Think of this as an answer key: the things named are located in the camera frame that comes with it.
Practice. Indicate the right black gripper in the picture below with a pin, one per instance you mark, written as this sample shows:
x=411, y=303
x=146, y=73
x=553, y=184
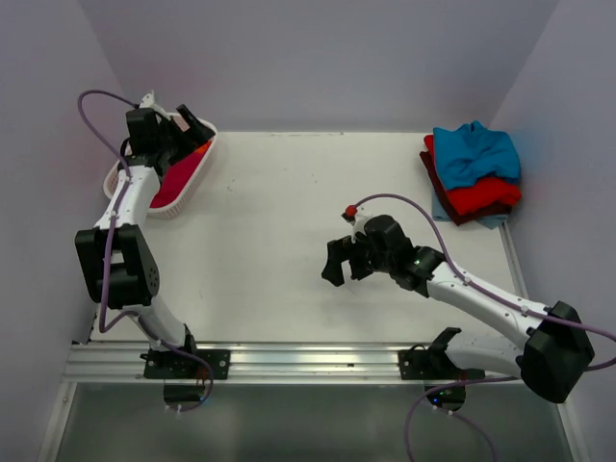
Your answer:
x=340, y=251

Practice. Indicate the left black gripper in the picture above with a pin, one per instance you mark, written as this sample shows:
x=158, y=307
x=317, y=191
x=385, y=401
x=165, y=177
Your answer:
x=197, y=132

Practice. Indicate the crimson pink t shirt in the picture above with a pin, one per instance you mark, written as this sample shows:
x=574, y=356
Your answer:
x=178, y=185

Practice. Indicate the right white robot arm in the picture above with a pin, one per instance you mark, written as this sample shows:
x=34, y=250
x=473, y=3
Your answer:
x=542, y=346

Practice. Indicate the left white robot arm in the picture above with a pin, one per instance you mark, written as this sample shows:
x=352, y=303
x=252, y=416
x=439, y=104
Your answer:
x=119, y=269

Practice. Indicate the orange t shirt in basket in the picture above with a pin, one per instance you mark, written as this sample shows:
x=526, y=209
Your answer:
x=204, y=148

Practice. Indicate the white plastic laundry basket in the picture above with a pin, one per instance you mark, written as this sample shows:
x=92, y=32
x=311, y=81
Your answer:
x=115, y=180

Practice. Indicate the light blue folded t shirt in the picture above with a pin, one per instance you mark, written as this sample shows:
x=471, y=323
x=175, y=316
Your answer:
x=486, y=222

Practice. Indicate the maroon folded t shirt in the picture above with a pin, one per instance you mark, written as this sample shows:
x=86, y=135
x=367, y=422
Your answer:
x=458, y=219

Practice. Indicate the red folded t shirt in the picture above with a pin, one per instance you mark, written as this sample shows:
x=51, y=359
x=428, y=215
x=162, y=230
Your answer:
x=486, y=191

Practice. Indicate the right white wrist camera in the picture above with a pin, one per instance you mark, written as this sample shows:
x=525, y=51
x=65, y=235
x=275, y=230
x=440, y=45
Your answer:
x=357, y=217

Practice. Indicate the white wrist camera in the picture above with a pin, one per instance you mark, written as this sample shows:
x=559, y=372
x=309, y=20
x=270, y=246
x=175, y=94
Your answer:
x=357, y=217
x=149, y=101

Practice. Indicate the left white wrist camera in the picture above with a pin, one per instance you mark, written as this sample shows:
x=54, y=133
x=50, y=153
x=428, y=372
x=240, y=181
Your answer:
x=149, y=101

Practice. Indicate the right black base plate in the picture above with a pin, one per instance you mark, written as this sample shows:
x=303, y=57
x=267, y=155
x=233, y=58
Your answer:
x=431, y=363

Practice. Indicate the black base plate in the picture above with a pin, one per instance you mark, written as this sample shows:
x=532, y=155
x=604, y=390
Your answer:
x=431, y=363
x=167, y=365

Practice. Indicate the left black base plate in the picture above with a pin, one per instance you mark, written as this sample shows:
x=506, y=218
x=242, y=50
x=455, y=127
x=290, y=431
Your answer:
x=167, y=365

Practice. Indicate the aluminium front rail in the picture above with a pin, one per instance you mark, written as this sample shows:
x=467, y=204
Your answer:
x=288, y=363

